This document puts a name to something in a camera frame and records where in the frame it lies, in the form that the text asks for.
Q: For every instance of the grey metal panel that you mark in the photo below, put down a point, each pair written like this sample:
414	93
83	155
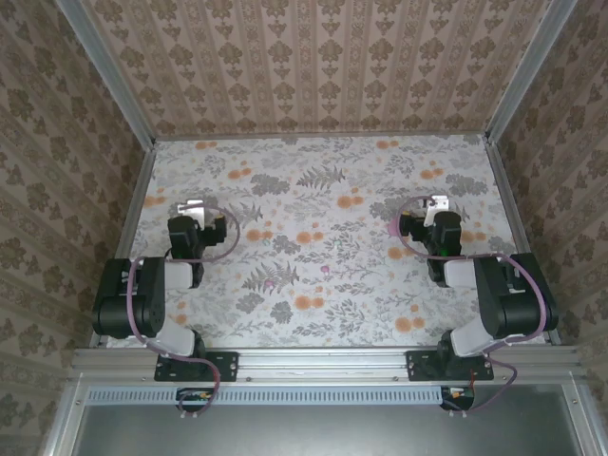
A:
309	432

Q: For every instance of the left aluminium table side rail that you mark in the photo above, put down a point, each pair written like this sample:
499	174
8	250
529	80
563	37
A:
138	199

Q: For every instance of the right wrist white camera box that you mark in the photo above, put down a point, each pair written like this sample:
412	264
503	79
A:
438	206

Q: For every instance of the aluminium mounting rail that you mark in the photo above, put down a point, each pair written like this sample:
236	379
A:
323	363

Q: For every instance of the left aluminium frame post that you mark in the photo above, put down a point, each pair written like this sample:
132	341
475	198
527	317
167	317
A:
104	71

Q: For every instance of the aluminium table side rail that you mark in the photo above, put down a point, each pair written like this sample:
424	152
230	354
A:
138	199
503	190

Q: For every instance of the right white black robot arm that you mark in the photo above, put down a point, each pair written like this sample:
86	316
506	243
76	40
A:
513	309

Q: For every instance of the right aluminium table side rail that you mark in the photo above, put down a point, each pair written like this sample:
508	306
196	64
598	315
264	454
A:
503	190

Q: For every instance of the aluminium frame post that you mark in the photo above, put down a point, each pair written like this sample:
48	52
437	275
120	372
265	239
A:
104	71
527	71

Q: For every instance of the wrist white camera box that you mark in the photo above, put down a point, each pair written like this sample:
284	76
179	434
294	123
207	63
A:
438	206
190	209

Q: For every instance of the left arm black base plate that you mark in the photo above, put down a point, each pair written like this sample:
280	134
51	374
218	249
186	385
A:
223	366

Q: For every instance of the right aluminium frame post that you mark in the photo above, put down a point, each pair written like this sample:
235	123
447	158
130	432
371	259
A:
527	71

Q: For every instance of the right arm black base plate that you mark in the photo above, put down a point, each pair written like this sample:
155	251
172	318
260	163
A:
420	366

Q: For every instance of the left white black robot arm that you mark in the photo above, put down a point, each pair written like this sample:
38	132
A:
119	304

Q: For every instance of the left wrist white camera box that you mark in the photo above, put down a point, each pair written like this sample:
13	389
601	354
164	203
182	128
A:
190	209

